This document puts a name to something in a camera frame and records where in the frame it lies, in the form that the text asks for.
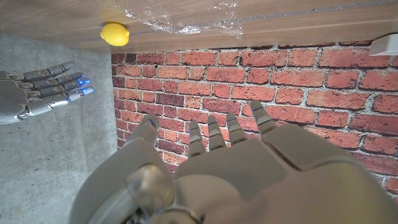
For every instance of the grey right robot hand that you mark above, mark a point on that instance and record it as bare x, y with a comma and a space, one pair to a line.
18, 96

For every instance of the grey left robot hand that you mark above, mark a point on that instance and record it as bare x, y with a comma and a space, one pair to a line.
248, 180

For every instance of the clear plastic wrap sheet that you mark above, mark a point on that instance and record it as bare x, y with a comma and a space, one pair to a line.
186, 21

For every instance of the red brick print backdrop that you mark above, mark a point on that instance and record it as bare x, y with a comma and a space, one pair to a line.
280, 77

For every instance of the yellow lemon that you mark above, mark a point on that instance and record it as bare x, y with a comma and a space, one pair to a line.
115, 35

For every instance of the white power strip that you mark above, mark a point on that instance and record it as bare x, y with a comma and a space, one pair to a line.
385, 45

